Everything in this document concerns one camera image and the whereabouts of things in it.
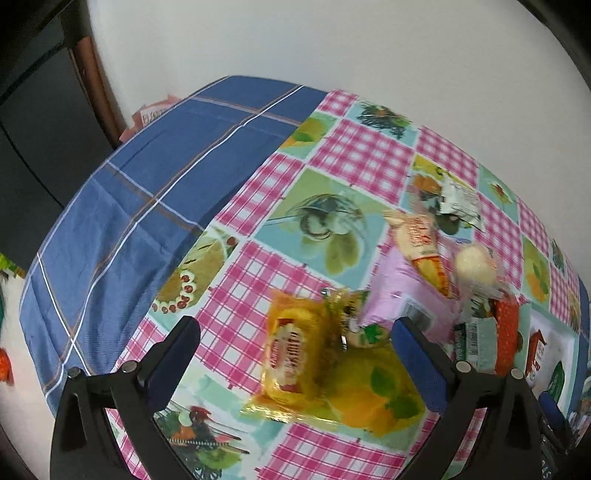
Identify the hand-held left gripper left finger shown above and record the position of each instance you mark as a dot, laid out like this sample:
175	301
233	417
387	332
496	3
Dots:
171	369

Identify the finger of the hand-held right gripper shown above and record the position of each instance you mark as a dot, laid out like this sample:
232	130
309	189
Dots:
551	410

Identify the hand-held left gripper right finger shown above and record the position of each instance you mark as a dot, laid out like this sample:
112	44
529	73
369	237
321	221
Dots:
420	364

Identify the light green snack packet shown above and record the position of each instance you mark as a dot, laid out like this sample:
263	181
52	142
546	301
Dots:
478	341

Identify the small round jelly cup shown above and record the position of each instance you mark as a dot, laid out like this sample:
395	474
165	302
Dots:
364	332

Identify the pink snack packet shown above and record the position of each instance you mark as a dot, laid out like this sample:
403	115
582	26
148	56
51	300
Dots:
397	295

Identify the red dotted snack packet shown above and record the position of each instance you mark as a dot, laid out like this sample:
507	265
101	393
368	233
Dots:
505	332

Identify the cream red snack packet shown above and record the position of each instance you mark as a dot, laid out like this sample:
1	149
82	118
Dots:
420	240

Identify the yellow cake packet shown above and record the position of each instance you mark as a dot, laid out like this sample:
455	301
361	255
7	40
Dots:
295	355

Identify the pink checkered fruit tablecloth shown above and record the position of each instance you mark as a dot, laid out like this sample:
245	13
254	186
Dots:
240	295

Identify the clear wrapped round pastry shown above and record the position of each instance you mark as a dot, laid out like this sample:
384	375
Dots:
475	267

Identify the orange red item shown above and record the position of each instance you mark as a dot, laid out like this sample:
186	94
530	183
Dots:
4	371

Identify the silver green snack packet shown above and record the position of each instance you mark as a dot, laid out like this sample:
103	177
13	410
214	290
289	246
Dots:
461	203

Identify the green patterned item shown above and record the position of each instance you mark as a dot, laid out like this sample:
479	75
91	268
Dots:
7	267

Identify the blue plaid cloth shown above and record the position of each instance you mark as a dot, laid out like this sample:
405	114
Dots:
161	175

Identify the pink paper box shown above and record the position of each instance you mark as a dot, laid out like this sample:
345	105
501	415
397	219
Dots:
147	115

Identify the dark cabinet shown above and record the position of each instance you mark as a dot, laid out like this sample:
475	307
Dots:
32	115

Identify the brown wooden door frame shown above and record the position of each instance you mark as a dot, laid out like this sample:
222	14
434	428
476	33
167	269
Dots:
97	87

